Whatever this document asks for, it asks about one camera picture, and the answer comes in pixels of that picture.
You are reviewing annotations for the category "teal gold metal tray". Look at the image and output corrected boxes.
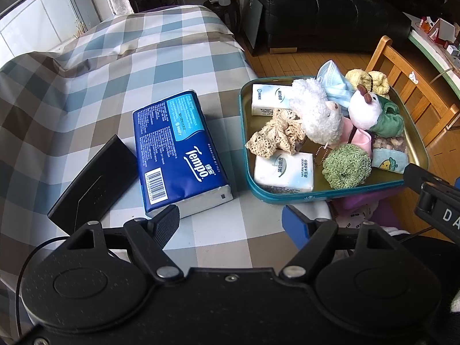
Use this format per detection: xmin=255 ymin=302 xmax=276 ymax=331
xmin=239 ymin=75 xmax=429 ymax=205

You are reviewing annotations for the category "window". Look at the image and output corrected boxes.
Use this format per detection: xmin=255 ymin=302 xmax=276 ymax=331
xmin=0 ymin=0 xmax=105 ymax=58

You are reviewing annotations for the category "white card box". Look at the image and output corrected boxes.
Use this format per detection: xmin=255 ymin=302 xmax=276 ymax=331
xmin=436 ymin=18 xmax=457 ymax=41

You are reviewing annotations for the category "cream crochet doily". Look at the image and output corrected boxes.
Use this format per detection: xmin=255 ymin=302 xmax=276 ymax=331
xmin=245 ymin=108 xmax=308 ymax=159

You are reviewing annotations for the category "white tissue pack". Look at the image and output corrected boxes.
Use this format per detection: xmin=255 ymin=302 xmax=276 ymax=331
xmin=254 ymin=153 xmax=314 ymax=193
xmin=251 ymin=84 xmax=295 ymax=117

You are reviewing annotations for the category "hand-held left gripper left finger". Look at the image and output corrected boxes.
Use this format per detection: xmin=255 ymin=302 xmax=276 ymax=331
xmin=63 ymin=204 xmax=182 ymax=281

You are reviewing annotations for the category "checked blue beige cloth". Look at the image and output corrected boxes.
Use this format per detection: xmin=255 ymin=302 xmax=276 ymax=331
xmin=0 ymin=3 xmax=333 ymax=331

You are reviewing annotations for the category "black leather sofa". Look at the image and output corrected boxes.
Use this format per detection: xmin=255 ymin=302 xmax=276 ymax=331
xmin=248 ymin=0 xmax=412 ymax=53

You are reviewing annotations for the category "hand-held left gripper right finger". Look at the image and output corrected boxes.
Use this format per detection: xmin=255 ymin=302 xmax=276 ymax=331
xmin=278 ymin=204 xmax=399 ymax=281

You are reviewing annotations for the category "thin black cable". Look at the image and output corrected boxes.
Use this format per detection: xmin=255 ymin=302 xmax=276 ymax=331
xmin=14 ymin=237 xmax=69 ymax=338

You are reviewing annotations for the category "white penguin plush green hood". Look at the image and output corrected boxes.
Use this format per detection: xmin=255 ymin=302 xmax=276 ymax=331
xmin=348 ymin=84 xmax=405 ymax=135

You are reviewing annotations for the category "white fluffy lamb plush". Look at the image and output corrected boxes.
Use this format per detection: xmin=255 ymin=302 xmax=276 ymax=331
xmin=289 ymin=78 xmax=345 ymax=168

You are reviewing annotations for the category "drawstring sachet bag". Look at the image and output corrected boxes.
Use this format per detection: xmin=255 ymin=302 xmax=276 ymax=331
xmin=370 ymin=131 xmax=410 ymax=175

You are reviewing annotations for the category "pink soft cloth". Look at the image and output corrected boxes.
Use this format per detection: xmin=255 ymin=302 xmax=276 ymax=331
xmin=340 ymin=117 xmax=372 ymax=157

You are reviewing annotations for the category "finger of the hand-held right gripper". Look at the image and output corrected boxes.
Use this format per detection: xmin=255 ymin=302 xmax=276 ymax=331
xmin=403 ymin=163 xmax=457 ymax=196

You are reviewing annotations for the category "white patterned slipper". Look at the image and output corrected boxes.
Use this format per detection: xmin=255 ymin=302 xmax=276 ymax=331
xmin=334 ymin=205 xmax=382 ymax=229

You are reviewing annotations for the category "blue tissue pack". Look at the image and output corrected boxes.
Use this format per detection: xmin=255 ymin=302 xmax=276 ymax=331
xmin=132 ymin=89 xmax=233 ymax=220

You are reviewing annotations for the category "dark wooden plant stand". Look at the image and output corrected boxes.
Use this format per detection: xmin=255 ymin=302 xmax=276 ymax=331
xmin=203 ymin=0 xmax=241 ymax=37

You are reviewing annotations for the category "green knitted ball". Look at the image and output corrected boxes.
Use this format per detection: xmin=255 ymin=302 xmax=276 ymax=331
xmin=322 ymin=143 xmax=371 ymax=189

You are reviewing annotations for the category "leaning glass panel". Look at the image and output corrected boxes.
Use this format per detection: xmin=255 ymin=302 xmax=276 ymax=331
xmin=242 ymin=0 xmax=267 ymax=49

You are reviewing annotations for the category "black flat box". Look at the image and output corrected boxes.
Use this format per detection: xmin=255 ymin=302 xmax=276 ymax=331
xmin=47 ymin=134 xmax=139 ymax=234

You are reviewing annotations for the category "wooden chair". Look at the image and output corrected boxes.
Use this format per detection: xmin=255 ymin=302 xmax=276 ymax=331
xmin=365 ymin=35 xmax=460 ymax=148

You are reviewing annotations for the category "blue face mask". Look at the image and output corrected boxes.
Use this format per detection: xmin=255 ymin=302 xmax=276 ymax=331
xmin=316 ymin=61 xmax=354 ymax=108

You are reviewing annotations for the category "glass coffee table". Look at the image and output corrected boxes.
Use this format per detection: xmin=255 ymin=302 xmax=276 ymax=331
xmin=402 ymin=11 xmax=460 ymax=101

